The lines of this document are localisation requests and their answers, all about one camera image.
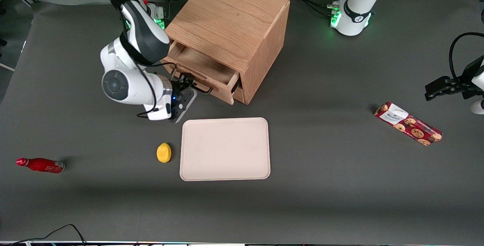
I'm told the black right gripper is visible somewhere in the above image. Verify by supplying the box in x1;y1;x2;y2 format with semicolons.
169;73;198;113

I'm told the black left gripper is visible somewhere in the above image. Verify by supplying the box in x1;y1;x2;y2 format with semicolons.
424;55;484;102

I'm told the wooden drawer with black handle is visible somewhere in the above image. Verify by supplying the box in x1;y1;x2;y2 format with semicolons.
160;41;242;105
231;84;247;104

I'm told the oak wooden drawer cabinet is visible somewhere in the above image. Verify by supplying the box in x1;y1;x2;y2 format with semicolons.
163;0;291;105

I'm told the red cookie box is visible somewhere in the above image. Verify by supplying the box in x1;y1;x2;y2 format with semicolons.
374;102;443;147

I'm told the yellow lemon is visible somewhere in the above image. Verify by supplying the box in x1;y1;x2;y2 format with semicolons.
157;142;172;163

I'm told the beige rectangular tray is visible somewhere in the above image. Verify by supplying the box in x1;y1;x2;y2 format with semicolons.
180;117;271;182

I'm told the red bottle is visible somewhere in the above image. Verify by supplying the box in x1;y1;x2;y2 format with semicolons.
16;158;65;174

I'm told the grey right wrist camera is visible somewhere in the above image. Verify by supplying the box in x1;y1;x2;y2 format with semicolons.
172;88;198;124

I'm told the black left gripper cable loop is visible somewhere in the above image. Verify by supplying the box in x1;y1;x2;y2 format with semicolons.
448;32;484;85

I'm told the black right arm wrist cable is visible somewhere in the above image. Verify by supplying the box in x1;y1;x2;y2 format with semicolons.
78;0;178;119

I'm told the black left arm base cable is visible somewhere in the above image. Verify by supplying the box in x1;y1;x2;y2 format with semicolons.
289;0;354;17

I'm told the black cable at table edge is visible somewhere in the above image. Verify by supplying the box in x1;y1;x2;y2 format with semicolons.
0;224;87;246

